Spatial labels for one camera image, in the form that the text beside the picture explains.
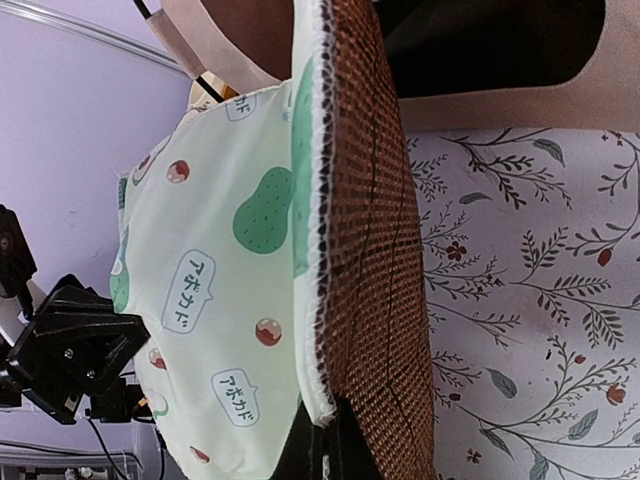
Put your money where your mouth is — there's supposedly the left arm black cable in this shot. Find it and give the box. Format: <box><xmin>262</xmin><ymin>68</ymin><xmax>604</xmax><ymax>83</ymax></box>
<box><xmin>87</xmin><ymin>417</ymin><xmax>169</xmax><ymax>480</ymax></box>

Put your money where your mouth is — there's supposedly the black tent pole one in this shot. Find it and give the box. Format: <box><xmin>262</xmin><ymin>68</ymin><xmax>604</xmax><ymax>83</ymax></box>
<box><xmin>133</xmin><ymin>0</ymin><xmax>224</xmax><ymax>103</ymax></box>

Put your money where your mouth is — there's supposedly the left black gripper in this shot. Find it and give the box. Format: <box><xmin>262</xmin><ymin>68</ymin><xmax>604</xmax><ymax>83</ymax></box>
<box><xmin>1</xmin><ymin>208</ymin><xmax>149</xmax><ymax>425</ymax></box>

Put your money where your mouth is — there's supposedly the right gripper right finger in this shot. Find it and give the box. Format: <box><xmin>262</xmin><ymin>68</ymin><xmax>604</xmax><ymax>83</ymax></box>
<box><xmin>327</xmin><ymin>399</ymin><xmax>383</xmax><ymax>480</ymax></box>

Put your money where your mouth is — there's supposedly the floral table cloth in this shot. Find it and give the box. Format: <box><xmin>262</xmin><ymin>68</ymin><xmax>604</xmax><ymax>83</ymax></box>
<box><xmin>406</xmin><ymin>128</ymin><xmax>639</xmax><ymax>479</ymax></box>

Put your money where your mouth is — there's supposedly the beige pet tent fabric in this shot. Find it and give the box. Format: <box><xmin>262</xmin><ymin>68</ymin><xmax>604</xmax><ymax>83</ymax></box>
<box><xmin>137</xmin><ymin>1</ymin><xmax>639</xmax><ymax>133</ymax></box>

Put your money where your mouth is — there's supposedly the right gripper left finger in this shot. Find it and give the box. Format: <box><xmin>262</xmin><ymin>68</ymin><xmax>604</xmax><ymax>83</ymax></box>
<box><xmin>279</xmin><ymin>400</ymin><xmax>324</xmax><ymax>480</ymax></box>

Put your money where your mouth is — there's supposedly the left aluminium frame post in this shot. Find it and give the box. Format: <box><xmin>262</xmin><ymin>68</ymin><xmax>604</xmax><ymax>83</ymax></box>
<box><xmin>1</xmin><ymin>1</ymin><xmax>186</xmax><ymax>76</ymax></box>

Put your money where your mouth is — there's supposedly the avocado print pet mat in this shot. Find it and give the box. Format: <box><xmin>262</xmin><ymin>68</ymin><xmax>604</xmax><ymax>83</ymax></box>
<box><xmin>108</xmin><ymin>0</ymin><xmax>436</xmax><ymax>480</ymax></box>

